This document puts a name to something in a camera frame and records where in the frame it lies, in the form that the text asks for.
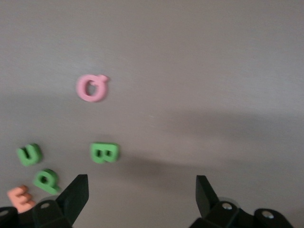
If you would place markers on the orange foam letter E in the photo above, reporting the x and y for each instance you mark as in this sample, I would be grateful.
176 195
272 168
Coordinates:
14 197

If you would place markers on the green foam letter U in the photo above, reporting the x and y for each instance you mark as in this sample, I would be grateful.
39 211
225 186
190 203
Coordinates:
27 162

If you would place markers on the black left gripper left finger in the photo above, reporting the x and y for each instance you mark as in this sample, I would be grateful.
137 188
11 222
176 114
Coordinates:
71 199

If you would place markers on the green foam letter B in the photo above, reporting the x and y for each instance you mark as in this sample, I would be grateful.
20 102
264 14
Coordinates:
104 159

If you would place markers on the green foam letter P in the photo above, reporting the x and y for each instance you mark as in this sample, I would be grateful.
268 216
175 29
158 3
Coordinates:
51 185

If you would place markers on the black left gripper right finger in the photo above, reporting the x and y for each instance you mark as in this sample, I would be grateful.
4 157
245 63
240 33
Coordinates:
206 202

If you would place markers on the brown table cover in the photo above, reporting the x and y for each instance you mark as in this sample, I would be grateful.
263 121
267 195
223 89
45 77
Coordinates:
190 71

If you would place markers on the pink foam letter Q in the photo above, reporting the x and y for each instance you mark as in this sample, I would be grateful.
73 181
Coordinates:
80 90

